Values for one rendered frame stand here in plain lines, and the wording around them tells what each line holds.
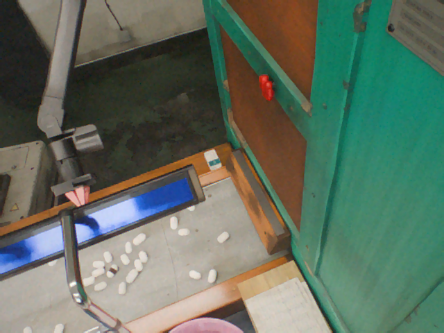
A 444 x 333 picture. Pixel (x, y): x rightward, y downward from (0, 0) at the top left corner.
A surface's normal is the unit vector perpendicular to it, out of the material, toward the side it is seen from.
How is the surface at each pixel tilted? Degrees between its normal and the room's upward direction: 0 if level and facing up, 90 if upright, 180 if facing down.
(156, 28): 88
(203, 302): 0
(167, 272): 0
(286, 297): 0
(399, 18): 90
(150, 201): 58
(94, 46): 88
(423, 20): 90
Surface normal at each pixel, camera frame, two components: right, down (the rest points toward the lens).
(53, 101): 0.31, 0.00
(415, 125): -0.93, 0.36
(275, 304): -0.13, -0.61
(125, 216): 0.23, 0.28
